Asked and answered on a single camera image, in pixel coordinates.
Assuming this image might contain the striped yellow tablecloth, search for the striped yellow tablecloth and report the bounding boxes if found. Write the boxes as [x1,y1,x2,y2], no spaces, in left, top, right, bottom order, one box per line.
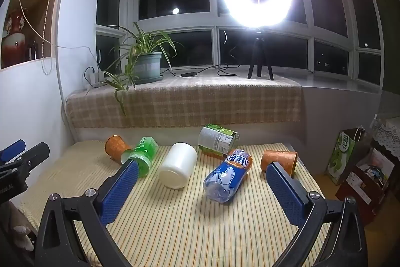
[15,141,327,267]

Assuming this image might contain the white cable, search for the white cable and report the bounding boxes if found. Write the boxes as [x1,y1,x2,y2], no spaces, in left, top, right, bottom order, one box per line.
[55,44,101,68]

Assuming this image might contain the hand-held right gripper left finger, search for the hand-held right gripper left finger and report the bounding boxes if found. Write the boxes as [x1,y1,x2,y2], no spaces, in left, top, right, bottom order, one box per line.
[35,160,140,267]

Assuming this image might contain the bead chain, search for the bead chain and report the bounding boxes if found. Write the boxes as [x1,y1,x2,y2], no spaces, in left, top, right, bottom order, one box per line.
[40,0,54,76]

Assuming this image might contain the white plush toy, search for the white plush toy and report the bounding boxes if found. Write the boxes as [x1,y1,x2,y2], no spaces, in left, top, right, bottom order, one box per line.
[12,224,36,252]

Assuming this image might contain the white lace cloth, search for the white lace cloth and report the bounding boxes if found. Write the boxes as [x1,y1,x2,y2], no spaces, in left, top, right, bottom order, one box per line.
[369,118,400,157]

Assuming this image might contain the red vase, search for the red vase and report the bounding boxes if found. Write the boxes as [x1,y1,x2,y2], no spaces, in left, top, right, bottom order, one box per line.
[1,10,28,66]

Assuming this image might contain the white power strip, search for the white power strip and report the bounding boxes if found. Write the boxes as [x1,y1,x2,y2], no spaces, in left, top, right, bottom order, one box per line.
[85,67,106,87]

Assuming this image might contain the dark bottle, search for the dark bottle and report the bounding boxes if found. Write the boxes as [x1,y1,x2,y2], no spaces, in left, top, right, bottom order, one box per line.
[26,41,39,61]

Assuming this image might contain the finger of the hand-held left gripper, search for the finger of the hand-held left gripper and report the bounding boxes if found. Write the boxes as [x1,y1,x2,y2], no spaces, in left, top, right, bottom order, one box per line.
[0,139,26,163]
[0,142,51,176]

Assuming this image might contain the black tripod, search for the black tripod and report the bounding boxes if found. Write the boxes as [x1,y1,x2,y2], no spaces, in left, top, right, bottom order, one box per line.
[247,30,275,81]

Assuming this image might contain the white window frame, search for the white window frame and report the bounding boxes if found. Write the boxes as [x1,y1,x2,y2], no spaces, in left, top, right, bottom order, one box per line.
[94,0,384,90]

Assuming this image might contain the beige cord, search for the beige cord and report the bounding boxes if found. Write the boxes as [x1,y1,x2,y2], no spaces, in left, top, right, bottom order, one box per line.
[18,0,59,49]

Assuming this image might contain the green paper bag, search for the green paper bag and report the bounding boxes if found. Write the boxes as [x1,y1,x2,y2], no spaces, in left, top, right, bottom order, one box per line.
[324,128,373,186]

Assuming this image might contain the blue Arctic Ocean bottle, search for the blue Arctic Ocean bottle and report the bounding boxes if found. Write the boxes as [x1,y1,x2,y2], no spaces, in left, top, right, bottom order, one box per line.
[203,150,253,204]

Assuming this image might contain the black cable with controller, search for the black cable with controller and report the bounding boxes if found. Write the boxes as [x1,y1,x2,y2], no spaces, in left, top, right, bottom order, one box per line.
[160,64,242,79]

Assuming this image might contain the orange paper cup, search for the orange paper cup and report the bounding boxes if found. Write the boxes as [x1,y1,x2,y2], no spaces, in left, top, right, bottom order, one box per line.
[104,135,133,164]
[260,150,298,178]

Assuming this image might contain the red cardboard box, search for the red cardboard box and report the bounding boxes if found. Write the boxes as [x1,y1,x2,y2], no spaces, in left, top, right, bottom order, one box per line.
[335,147,396,225]

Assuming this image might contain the plaid cloth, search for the plaid cloth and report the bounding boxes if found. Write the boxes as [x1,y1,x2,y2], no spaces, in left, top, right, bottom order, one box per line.
[64,69,304,130]

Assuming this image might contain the green plastic bottle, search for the green plastic bottle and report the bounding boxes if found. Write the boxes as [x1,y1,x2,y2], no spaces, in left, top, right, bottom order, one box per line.
[126,136,159,178]

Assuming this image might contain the potted spider plant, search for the potted spider plant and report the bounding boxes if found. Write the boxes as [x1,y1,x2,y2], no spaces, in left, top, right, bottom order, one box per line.
[100,22,185,116]

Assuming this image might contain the white cup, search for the white cup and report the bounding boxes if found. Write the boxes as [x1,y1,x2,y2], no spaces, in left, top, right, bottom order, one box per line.
[158,142,198,190]

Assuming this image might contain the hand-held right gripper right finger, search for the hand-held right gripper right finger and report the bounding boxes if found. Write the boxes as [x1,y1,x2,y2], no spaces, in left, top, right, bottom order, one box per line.
[266,161,369,267]

